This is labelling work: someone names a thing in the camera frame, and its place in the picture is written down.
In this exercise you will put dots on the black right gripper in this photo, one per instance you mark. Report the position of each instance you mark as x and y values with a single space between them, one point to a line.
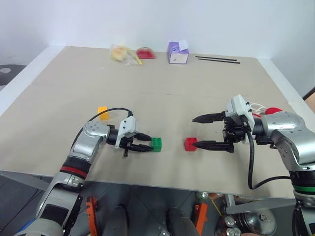
235 130

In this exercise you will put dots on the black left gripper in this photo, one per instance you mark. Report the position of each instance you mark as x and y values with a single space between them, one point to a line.
126 143

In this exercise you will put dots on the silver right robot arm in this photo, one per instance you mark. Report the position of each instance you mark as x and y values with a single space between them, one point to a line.
283 125

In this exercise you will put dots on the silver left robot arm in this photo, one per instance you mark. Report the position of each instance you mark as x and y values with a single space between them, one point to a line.
86 145

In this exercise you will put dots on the green toy cube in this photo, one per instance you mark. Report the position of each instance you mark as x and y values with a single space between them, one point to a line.
156 144

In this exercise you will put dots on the red toy cube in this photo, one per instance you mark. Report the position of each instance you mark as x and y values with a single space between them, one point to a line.
189 145

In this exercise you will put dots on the yellow toy cube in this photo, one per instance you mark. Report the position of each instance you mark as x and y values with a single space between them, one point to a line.
103 114

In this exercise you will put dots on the green drink can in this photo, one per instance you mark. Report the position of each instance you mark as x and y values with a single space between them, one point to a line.
203 196

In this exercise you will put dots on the red round object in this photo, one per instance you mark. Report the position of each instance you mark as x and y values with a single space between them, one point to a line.
273 110

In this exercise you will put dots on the thin black stick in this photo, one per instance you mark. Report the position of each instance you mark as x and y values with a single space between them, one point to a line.
219 61
216 58

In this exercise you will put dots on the purple tissue box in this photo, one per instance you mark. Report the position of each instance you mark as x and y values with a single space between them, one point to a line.
177 55

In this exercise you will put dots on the orange clamp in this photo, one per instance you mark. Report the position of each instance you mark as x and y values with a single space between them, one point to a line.
91 214
201 217

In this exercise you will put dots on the red fruit slice in bag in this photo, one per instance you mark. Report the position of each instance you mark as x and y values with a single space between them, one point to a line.
145 53

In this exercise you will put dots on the clear bag with yellow food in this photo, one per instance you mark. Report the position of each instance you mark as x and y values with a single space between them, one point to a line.
119 54

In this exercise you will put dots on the silver drink can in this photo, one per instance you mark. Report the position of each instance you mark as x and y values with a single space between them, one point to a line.
232 231
230 222

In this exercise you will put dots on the silver round metal part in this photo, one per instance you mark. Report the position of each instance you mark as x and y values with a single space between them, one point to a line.
258 221

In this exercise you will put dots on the brown board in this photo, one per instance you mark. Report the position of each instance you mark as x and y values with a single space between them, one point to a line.
310 94

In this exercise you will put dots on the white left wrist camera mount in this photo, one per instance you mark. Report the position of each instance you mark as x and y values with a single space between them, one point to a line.
128 125

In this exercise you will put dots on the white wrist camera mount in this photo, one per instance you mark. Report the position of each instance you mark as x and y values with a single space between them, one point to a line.
128 125
237 105

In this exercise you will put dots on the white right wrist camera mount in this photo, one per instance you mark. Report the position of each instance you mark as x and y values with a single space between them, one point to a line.
237 105

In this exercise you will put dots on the grey metal table frame bar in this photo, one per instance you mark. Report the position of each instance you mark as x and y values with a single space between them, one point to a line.
258 205

